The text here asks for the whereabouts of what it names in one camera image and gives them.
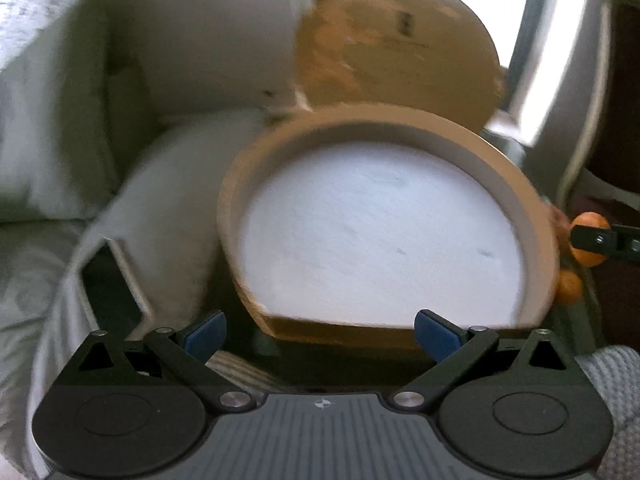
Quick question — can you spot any orange tangerine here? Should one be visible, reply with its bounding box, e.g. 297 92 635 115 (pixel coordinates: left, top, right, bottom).
570 211 611 268
555 269 582 306

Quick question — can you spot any red apple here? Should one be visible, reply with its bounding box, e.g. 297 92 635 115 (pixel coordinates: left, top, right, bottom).
544 202 570 257

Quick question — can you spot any gold round box base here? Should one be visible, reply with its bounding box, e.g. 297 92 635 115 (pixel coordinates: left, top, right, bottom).
217 104 559 349

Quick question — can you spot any gold round box lid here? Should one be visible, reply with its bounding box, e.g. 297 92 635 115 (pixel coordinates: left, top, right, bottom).
295 0 504 132

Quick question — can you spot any smartphone with white case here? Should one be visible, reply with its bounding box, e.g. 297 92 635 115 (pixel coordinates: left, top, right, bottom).
80 237 153 340

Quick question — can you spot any white foam insert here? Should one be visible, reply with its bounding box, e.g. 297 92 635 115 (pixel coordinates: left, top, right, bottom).
240 143 524 327

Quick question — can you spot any houndstooth fabric clothing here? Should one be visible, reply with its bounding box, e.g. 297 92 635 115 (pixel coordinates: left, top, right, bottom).
576 346 640 479

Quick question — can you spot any grey sofa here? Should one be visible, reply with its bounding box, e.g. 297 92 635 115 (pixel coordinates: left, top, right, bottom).
1 0 312 479

